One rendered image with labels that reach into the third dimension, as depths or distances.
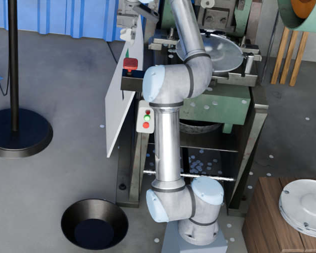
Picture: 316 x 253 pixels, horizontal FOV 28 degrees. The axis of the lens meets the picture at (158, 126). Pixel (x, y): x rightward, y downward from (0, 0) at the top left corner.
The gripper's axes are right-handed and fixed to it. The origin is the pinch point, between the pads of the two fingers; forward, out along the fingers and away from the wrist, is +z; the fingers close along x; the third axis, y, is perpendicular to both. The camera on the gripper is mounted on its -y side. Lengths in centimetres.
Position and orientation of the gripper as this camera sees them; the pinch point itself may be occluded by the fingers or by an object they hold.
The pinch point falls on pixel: (132, 43)
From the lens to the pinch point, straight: 253.5
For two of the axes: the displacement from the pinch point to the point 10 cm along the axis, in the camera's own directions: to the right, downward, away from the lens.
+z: -1.3, 7.6, 6.3
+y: -9.9, -1.0, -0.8
